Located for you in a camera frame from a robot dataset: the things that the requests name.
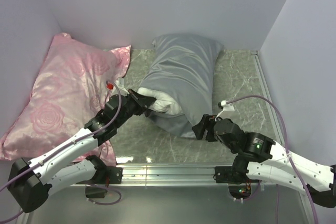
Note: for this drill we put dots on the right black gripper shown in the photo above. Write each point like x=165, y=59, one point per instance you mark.
x=206, y=121

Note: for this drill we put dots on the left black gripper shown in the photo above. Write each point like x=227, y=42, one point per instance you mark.
x=145, y=102

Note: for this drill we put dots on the white pillow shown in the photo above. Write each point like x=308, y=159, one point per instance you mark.
x=164, y=103

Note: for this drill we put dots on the grey pillowcase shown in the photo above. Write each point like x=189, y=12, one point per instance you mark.
x=184, y=69

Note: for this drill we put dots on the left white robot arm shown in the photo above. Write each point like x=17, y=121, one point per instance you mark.
x=32, y=182

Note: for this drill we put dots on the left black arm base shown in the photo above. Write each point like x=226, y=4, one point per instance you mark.
x=108, y=176

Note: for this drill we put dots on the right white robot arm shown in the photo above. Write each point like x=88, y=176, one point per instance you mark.
x=259, y=157

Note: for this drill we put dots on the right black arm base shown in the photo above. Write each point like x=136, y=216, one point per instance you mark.
x=239, y=185

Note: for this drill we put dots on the pink satin rose pillow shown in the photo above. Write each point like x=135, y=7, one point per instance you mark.
x=70, y=89

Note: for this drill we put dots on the grey marble mat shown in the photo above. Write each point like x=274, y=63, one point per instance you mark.
x=139, y=140

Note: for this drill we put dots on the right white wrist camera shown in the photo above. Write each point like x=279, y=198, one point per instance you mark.
x=226, y=110

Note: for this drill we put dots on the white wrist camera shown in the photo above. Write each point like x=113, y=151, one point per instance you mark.
x=226, y=110
x=118, y=84

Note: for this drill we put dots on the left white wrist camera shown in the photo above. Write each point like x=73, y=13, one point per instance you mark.
x=118, y=84

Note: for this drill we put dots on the aluminium mounting rail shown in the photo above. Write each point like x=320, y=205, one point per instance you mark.
x=155, y=191

